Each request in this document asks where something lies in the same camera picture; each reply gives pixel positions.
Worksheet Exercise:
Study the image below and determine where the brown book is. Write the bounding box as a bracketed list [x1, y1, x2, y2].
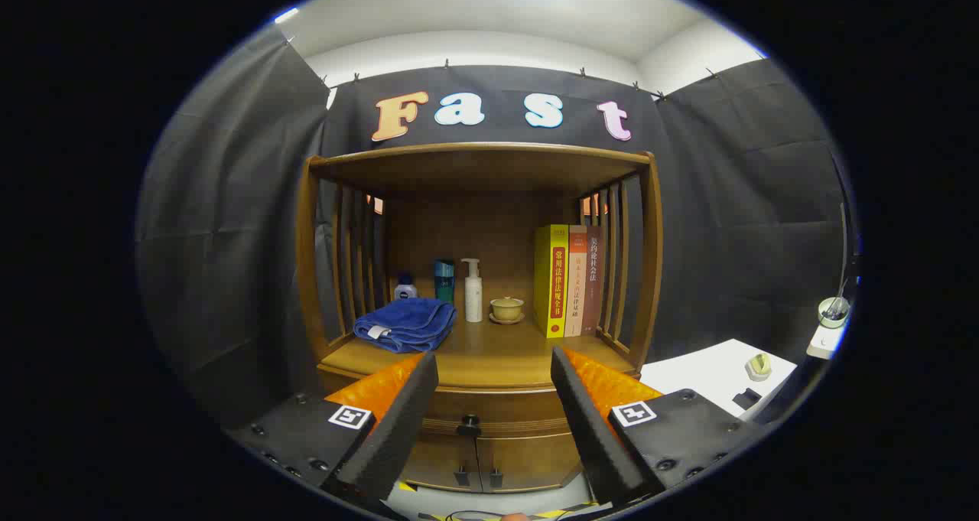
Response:
[581, 226, 605, 335]

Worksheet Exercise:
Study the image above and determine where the beige lidded tea bowl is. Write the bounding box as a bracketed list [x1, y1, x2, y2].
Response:
[489, 296, 526, 325]

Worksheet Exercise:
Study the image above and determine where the yellow book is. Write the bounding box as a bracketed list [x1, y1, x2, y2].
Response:
[533, 224, 571, 339]

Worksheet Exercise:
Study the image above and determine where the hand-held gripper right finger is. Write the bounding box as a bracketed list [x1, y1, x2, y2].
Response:
[550, 346, 764, 507]

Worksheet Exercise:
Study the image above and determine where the white side shelf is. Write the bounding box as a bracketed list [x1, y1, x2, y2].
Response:
[806, 324, 847, 361]

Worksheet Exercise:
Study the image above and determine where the orange book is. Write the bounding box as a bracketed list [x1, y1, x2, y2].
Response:
[564, 225, 588, 337]

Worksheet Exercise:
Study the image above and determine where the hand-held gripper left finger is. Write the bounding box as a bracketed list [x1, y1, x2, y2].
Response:
[226, 351, 441, 506]

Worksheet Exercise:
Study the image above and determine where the white side cabinet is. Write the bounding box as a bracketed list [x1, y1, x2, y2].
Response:
[639, 339, 798, 422]

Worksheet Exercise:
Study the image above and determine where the white pump bottle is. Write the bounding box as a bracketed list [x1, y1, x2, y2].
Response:
[460, 258, 484, 324]

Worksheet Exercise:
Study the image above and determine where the brown wooden drawer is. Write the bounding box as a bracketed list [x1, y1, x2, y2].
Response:
[413, 387, 574, 439]

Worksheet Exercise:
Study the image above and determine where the blue folded towel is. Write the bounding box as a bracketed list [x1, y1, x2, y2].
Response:
[353, 298, 458, 353]

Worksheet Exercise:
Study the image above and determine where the wooden cabinet door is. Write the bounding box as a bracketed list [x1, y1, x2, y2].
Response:
[404, 431, 481, 493]
[476, 431, 584, 493]

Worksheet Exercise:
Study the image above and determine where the wooden countertop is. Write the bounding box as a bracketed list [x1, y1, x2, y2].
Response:
[317, 318, 639, 392]

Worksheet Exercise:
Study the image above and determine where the brown wooden cabinet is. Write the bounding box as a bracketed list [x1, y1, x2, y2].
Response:
[294, 142, 662, 495]

